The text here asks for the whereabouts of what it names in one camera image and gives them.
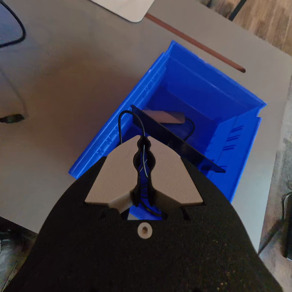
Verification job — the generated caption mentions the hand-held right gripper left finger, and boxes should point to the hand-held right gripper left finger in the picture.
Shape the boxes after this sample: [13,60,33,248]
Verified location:
[85,135,144,213]

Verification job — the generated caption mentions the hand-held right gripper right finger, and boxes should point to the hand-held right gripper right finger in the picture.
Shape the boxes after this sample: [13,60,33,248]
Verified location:
[146,136,204,209]

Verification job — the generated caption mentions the thin black cable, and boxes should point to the thin black cable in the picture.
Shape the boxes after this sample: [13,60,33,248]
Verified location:
[118,110,165,217]

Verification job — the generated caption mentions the grey slim usb hub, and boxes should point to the grey slim usb hub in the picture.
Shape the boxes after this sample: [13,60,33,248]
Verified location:
[143,109,186,125]

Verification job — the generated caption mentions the blue plastic bin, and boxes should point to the blue plastic bin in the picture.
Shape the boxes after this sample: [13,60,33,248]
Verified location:
[69,40,267,220]

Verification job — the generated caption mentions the black usb hub cable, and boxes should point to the black usb hub cable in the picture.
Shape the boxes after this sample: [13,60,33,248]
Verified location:
[0,0,26,49]

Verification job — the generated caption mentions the black bin divider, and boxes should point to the black bin divider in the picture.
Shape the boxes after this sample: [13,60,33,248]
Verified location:
[131,105,227,174]

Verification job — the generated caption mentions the white document stand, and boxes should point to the white document stand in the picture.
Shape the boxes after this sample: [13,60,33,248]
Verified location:
[89,0,156,23]

